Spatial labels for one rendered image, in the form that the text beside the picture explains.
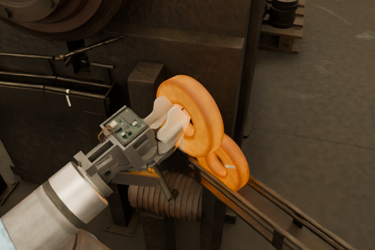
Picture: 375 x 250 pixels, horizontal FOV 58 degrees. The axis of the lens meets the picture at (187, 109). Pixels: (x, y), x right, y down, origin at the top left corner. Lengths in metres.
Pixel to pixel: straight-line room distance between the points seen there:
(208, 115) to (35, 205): 0.29
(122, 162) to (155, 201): 0.46
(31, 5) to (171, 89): 0.37
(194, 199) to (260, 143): 0.94
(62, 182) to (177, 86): 0.23
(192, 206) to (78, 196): 0.50
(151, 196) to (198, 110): 0.48
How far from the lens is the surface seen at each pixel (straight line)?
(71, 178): 0.53
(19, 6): 0.84
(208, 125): 0.55
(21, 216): 0.54
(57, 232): 0.54
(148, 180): 0.62
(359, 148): 2.00
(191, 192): 0.97
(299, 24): 2.69
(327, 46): 2.78
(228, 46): 0.89
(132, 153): 0.52
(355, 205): 1.75
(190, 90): 0.56
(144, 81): 0.89
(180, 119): 0.57
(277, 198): 0.79
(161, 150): 0.56
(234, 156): 0.74
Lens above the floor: 1.33
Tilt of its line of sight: 42 degrees down
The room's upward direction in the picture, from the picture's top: straight up
